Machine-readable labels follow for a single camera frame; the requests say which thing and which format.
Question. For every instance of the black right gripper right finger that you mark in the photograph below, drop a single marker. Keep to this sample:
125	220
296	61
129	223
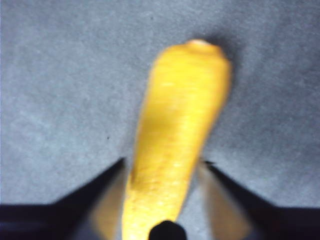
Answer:
262	222

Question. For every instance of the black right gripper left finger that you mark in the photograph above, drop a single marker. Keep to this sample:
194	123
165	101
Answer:
62	220

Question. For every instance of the yellow corn cob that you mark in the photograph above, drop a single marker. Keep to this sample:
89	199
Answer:
180	120

